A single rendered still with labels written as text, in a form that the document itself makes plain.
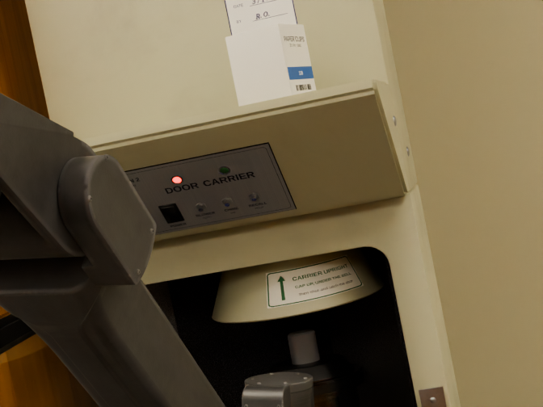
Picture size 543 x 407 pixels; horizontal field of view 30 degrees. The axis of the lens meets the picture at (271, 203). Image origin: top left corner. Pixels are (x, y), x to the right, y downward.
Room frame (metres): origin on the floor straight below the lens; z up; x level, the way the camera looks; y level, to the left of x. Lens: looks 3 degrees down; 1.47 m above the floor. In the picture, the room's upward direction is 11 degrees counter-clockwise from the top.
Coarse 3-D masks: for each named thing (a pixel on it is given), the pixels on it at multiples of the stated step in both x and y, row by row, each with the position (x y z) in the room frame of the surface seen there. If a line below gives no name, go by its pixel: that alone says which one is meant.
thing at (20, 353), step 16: (32, 336) 0.78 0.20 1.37; (16, 352) 0.75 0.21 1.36; (32, 352) 0.78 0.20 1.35; (48, 352) 0.81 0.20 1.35; (0, 368) 0.71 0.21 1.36; (16, 368) 0.74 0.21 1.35; (32, 368) 0.77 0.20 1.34; (48, 368) 0.80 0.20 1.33; (64, 368) 0.84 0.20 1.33; (0, 384) 0.71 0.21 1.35; (16, 384) 0.74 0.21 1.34; (32, 384) 0.76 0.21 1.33; (48, 384) 0.80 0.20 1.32; (64, 384) 0.83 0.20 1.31; (80, 384) 0.86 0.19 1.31; (0, 400) 0.70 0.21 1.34; (16, 400) 0.73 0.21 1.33; (32, 400) 0.76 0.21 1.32; (48, 400) 0.79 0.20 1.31; (64, 400) 0.82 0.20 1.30; (80, 400) 0.86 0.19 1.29
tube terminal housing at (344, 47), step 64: (64, 0) 0.95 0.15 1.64; (128, 0) 0.94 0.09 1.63; (192, 0) 0.93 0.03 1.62; (320, 0) 0.90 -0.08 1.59; (64, 64) 0.95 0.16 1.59; (128, 64) 0.94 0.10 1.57; (192, 64) 0.93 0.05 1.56; (320, 64) 0.90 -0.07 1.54; (384, 64) 0.89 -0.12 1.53; (128, 128) 0.94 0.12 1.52; (192, 256) 0.94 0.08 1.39; (256, 256) 0.92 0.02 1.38; (448, 384) 0.91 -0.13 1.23
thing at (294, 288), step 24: (264, 264) 0.96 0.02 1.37; (288, 264) 0.95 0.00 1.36; (312, 264) 0.95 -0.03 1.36; (336, 264) 0.96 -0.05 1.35; (360, 264) 0.98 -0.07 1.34; (240, 288) 0.96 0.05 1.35; (264, 288) 0.95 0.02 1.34; (288, 288) 0.94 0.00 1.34; (312, 288) 0.94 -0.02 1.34; (336, 288) 0.94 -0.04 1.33; (360, 288) 0.96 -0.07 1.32; (216, 312) 0.99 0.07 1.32; (240, 312) 0.96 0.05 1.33; (264, 312) 0.94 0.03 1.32; (288, 312) 0.93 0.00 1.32; (312, 312) 0.93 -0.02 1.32
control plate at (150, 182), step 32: (192, 160) 0.84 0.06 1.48; (224, 160) 0.84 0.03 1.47; (256, 160) 0.84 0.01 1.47; (160, 192) 0.87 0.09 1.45; (192, 192) 0.87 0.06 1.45; (224, 192) 0.86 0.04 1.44; (256, 192) 0.86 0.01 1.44; (288, 192) 0.86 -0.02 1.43; (160, 224) 0.90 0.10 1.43; (192, 224) 0.90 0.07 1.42
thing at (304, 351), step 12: (288, 336) 1.00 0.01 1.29; (300, 336) 0.99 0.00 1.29; (312, 336) 0.99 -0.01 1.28; (300, 348) 0.99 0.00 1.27; (312, 348) 0.99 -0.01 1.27; (288, 360) 1.03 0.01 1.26; (300, 360) 0.99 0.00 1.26; (312, 360) 0.99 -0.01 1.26; (324, 360) 0.99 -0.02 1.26; (336, 360) 0.98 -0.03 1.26; (312, 372) 0.96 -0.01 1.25; (324, 372) 0.96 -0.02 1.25; (336, 372) 0.97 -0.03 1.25
